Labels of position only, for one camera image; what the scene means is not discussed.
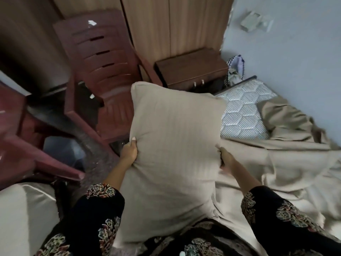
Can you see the person's right hand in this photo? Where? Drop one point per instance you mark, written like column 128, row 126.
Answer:
column 226, row 158

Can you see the person's left hand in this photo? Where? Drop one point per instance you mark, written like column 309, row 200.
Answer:
column 129, row 153

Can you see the person's right thumb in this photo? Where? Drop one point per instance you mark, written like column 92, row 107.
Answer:
column 221, row 151

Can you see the person's left thumb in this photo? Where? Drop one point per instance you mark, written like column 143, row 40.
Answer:
column 133, row 140

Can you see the beige pillow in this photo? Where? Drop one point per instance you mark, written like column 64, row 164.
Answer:
column 170, row 159

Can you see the person's left forearm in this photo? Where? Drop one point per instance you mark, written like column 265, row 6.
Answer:
column 117, row 173

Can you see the person's right forearm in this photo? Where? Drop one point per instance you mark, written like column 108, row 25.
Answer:
column 243, row 177

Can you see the grey hexagon quilted mattress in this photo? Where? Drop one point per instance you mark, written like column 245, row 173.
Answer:
column 246, row 110

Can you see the beige bed sheet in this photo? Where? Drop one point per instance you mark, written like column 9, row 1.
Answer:
column 282, row 167

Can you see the brown plastic slatted chair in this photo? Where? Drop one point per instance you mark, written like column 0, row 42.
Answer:
column 104, row 77

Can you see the striped cloth bag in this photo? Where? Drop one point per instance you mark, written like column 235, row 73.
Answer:
column 235, row 70

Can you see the brown wooden bedside cabinet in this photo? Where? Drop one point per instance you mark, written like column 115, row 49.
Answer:
column 191, row 70

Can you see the brown wooden wardrobe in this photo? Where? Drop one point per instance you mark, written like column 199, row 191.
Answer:
column 149, row 26

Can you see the cream cushion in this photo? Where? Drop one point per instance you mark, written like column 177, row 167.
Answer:
column 24, row 218

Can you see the dark wooden table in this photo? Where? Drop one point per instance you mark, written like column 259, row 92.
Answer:
column 32, row 45

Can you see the white wall switch box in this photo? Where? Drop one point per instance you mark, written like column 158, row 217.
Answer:
column 255, row 21

